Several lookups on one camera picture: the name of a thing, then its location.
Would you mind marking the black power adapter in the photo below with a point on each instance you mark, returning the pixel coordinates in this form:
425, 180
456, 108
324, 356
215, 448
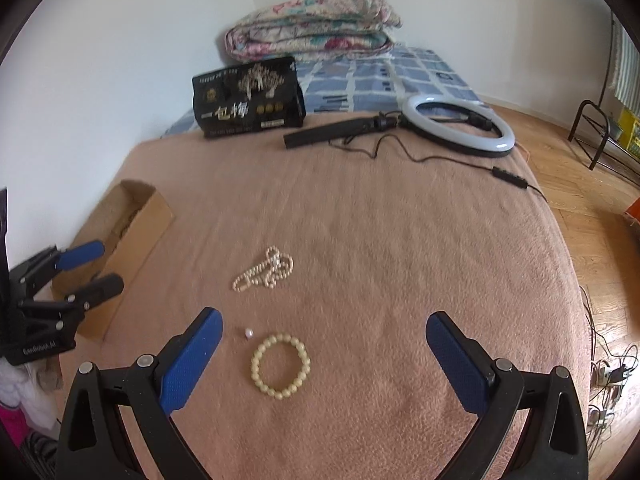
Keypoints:
621, 374

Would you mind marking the dark patterned cloth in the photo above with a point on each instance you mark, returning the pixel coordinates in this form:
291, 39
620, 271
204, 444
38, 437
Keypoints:
40, 455

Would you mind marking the blue patterned bed sheet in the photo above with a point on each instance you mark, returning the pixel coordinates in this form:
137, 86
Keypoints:
350, 82

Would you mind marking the cardboard box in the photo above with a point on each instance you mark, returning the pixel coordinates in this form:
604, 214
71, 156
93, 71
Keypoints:
127, 240

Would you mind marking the folded floral quilt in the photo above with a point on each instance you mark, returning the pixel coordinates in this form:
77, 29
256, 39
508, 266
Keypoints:
310, 30

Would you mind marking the striped towel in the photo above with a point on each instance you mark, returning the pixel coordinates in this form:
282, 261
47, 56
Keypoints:
629, 70

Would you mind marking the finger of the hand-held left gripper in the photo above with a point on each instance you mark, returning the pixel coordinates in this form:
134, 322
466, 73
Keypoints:
80, 254
102, 287

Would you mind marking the pink cloth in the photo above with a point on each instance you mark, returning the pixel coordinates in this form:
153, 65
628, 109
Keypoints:
10, 427

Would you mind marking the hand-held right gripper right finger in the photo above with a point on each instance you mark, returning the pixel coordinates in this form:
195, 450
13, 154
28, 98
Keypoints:
457, 360

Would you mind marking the white cloth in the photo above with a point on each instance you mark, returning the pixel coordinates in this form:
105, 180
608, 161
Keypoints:
22, 390

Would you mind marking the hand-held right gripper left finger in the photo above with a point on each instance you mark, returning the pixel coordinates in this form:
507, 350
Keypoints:
192, 360

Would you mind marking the white power strip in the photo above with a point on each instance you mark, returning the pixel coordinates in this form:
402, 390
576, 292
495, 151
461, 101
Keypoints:
597, 416

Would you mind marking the black printed bag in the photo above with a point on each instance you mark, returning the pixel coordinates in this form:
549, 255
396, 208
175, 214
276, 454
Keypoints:
245, 102

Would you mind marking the black clothes rack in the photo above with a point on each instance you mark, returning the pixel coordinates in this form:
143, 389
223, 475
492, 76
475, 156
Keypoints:
595, 135

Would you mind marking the yellow box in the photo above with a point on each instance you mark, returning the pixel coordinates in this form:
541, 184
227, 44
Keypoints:
631, 132

